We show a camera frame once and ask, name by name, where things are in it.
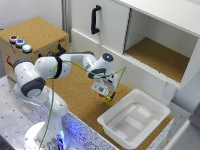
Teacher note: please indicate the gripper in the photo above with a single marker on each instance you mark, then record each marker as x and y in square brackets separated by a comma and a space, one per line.
[102, 85]

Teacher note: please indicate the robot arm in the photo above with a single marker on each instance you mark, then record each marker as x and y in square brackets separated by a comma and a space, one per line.
[31, 75]

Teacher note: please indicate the white plastic box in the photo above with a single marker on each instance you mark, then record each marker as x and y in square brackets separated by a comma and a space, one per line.
[133, 120]

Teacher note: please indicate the white cabinet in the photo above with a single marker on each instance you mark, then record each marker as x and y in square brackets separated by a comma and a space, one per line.
[156, 75]

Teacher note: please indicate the white sliding door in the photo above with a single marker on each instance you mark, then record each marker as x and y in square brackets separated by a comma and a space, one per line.
[111, 23]

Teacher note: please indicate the wooden drawer box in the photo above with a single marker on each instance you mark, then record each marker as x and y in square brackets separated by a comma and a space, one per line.
[36, 33]

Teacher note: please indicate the blue button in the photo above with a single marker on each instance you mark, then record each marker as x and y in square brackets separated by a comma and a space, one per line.
[20, 42]

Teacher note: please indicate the red button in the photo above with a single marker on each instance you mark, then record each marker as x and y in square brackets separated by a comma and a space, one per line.
[13, 38]

